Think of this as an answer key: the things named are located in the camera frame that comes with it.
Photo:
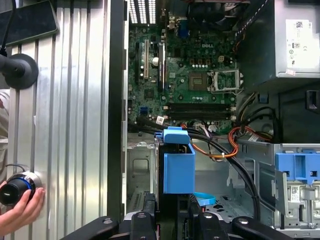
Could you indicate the person's hand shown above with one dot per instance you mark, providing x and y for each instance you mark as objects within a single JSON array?
[{"x": 22, "y": 217}]

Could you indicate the silver disk bay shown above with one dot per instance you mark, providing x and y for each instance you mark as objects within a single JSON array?
[{"x": 140, "y": 160}]

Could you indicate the blue drive latch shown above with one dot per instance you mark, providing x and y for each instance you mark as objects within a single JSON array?
[{"x": 300, "y": 165}]

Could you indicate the black case fan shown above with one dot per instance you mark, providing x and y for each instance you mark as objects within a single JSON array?
[{"x": 212, "y": 15}]

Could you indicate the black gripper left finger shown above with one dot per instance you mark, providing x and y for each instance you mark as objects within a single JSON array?
[{"x": 143, "y": 227}]

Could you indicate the CPU socket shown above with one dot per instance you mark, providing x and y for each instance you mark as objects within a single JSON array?
[{"x": 198, "y": 81}]

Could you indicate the black round stand foot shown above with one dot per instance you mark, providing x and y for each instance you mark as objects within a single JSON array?
[{"x": 23, "y": 72}]

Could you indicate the silver drive cage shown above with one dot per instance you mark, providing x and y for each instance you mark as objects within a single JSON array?
[{"x": 300, "y": 215}]

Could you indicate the hard disk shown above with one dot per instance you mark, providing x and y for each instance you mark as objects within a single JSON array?
[{"x": 178, "y": 172}]

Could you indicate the green motherboard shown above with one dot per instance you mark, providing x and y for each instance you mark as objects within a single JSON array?
[{"x": 180, "y": 98}]

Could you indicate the black expansion slot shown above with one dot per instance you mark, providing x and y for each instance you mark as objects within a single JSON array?
[{"x": 137, "y": 62}]

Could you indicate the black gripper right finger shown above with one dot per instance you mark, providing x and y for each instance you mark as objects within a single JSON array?
[{"x": 210, "y": 227}]

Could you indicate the white expansion slot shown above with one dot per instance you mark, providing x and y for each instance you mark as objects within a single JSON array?
[{"x": 146, "y": 60}]

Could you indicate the black tablet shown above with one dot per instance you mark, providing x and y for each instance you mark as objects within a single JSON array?
[{"x": 27, "y": 22}]

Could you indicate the grey power supply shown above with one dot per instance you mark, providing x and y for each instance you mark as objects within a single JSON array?
[{"x": 265, "y": 37}]

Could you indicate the round black blue-ringed tool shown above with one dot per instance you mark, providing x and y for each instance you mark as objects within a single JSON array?
[{"x": 12, "y": 193}]

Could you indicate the black RAM slot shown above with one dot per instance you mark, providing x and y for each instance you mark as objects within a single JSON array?
[
  {"x": 197, "y": 106},
  {"x": 197, "y": 115}
]

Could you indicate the metal socket cover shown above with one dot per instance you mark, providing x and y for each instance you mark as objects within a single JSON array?
[{"x": 225, "y": 90}]

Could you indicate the black PC case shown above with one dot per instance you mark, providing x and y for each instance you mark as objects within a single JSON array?
[{"x": 116, "y": 100}]

